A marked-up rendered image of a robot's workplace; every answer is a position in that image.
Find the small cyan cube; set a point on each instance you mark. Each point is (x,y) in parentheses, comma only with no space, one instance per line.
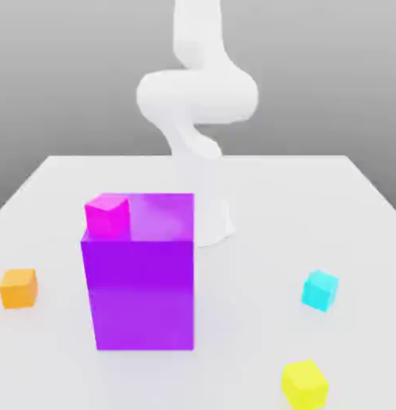
(319,291)

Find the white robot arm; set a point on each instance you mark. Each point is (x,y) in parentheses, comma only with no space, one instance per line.
(197,96)

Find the small yellow cube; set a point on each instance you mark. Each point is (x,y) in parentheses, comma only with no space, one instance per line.
(304,386)

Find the small magenta cube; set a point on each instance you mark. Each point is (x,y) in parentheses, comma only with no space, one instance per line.
(108,221)

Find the large purple box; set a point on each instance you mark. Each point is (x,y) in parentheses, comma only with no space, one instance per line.
(143,294)

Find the small orange cube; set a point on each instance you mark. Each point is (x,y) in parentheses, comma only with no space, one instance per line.
(18,290)

